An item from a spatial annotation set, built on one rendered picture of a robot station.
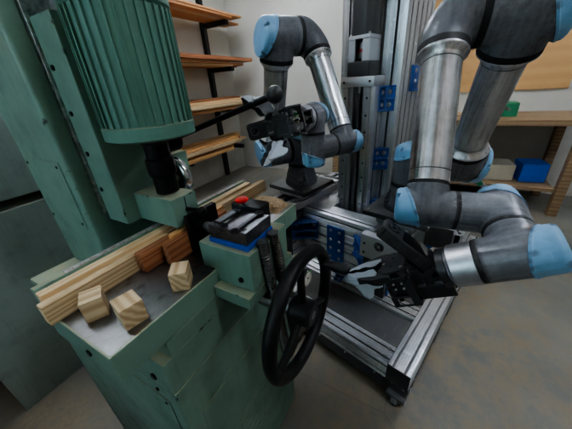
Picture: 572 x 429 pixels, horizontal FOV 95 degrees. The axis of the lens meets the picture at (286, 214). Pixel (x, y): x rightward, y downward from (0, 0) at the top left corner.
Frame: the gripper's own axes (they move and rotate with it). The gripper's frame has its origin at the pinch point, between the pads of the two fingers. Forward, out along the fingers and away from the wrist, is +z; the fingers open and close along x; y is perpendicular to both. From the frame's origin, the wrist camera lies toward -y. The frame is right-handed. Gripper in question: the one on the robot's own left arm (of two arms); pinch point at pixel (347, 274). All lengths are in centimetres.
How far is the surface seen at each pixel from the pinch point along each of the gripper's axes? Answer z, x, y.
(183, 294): 18.3, -24.4, -16.6
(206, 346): 25.9, -23.2, -2.8
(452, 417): 11, 33, 92
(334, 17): 49, 316, -152
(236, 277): 13.7, -15.7, -13.5
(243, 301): 13.3, -17.7, -8.8
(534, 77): -87, 317, 16
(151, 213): 30.6, -14.1, -34.1
